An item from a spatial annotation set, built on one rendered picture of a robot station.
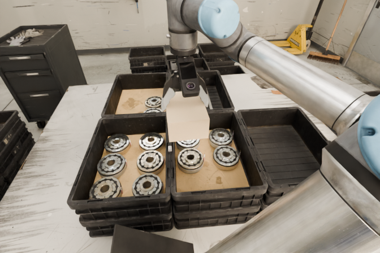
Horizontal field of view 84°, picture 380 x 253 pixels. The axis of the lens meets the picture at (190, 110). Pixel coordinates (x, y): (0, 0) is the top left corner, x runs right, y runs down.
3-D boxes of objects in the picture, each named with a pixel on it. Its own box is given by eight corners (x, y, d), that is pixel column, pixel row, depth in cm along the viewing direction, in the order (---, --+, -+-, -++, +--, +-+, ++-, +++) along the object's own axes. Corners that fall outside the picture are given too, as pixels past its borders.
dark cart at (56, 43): (79, 127, 224) (43, 44, 170) (34, 132, 219) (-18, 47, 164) (91, 96, 271) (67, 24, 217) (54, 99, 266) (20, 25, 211)
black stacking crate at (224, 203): (261, 209, 71) (268, 190, 64) (173, 216, 69) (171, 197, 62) (232, 129, 103) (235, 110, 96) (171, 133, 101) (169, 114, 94)
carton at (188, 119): (208, 138, 65) (209, 119, 60) (169, 142, 63) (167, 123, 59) (198, 107, 77) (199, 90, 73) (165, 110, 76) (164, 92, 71)
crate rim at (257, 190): (268, 193, 65) (270, 188, 64) (171, 201, 63) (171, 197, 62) (234, 113, 97) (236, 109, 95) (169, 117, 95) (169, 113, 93)
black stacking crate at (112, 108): (170, 132, 101) (168, 114, 94) (106, 136, 99) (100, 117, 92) (169, 89, 132) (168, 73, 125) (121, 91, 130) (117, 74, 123)
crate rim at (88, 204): (171, 201, 63) (171, 197, 62) (67, 210, 61) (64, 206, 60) (169, 117, 95) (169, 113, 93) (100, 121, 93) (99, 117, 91)
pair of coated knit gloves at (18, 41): (21, 47, 174) (19, 43, 172) (-4, 48, 172) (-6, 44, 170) (34, 37, 194) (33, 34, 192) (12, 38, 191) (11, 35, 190)
